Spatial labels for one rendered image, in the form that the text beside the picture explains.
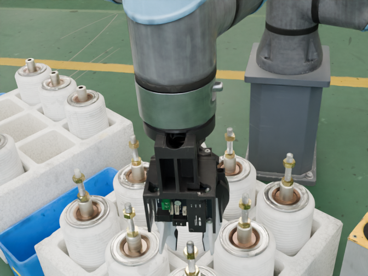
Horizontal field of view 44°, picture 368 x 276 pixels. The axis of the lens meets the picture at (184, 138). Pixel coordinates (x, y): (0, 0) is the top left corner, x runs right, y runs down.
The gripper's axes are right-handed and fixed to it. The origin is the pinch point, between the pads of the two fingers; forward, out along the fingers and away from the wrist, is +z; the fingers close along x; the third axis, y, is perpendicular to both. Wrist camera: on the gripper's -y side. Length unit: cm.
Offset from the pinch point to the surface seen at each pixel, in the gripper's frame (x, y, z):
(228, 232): 4.8, -9.5, 9.2
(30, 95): -47, -62, 14
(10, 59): -84, -126, 35
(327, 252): 22.0, -15.1, 19.9
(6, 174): -41, -30, 15
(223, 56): 3, -125, 35
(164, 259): -4.8, -5.0, 10.4
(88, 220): -17.8, -11.4, 9.2
